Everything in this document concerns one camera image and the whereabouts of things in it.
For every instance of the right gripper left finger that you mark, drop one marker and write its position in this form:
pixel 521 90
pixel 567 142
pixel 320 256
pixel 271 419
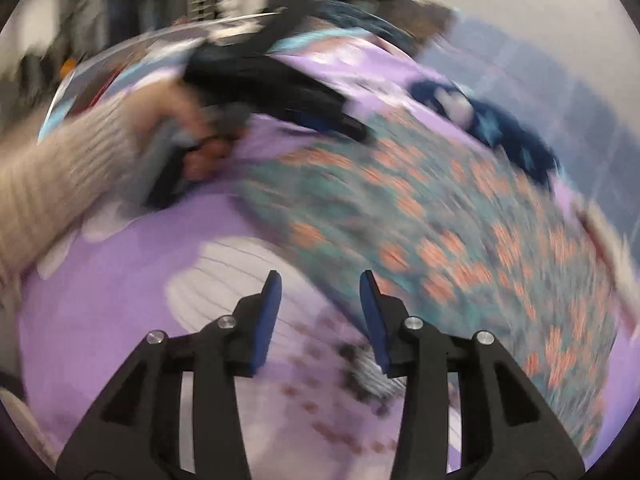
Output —
pixel 131 431

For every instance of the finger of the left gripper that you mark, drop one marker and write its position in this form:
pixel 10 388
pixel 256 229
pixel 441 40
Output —
pixel 328 120

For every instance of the purple floral bedsheet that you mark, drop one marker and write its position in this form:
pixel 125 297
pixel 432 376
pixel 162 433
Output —
pixel 319 408

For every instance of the left forearm beige sleeve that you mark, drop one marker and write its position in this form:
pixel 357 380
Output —
pixel 46 187

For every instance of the navy star fleece garment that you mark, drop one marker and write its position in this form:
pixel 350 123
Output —
pixel 490 125

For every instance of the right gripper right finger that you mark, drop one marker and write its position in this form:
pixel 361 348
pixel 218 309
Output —
pixel 470 412

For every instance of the left hand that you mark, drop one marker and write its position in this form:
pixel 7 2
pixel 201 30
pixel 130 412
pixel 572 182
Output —
pixel 185 140

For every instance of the dark floral pillow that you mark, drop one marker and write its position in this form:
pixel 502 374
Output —
pixel 409 25

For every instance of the blue plaid pillow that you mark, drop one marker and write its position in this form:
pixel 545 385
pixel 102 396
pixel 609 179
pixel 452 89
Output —
pixel 598 151

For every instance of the teal floral shirt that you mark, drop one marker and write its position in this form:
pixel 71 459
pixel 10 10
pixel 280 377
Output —
pixel 465 240

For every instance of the folded beige garment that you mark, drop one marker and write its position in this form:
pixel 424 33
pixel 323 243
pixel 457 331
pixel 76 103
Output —
pixel 613 249

